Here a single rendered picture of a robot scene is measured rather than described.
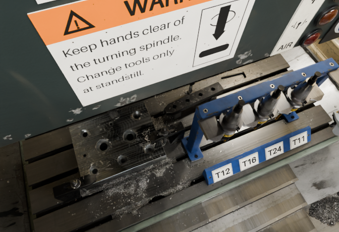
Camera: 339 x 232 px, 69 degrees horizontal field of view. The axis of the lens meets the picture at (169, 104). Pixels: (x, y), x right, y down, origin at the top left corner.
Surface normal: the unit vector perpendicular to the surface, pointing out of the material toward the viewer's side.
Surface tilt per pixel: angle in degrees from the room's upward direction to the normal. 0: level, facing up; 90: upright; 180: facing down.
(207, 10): 90
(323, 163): 24
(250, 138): 0
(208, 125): 0
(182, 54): 90
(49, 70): 90
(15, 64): 90
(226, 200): 7
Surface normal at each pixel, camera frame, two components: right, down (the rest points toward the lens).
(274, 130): 0.02, -0.47
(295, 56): -0.36, -0.30
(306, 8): 0.38, 0.82
